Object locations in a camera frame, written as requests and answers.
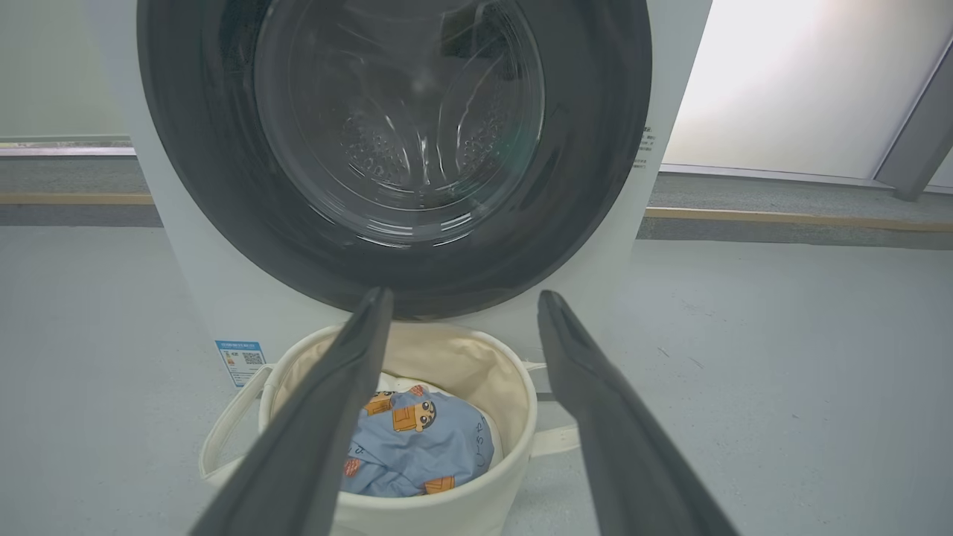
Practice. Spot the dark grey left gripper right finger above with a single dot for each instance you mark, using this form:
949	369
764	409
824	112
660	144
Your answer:
618	454

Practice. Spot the blue energy label sticker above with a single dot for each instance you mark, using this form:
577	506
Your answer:
240	362

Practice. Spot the white front-load washing machine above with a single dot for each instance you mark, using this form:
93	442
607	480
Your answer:
216	290

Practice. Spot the cream canvas laundry basket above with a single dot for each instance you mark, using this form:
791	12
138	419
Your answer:
447	515

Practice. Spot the blue cartoon print garment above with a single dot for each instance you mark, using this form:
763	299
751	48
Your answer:
435	455

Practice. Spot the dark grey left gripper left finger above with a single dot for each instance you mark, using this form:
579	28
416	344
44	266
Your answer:
313	432

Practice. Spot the grey metal frame post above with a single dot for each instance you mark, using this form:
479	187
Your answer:
919	145

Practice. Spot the black round glass washer door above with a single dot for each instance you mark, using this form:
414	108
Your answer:
201	149

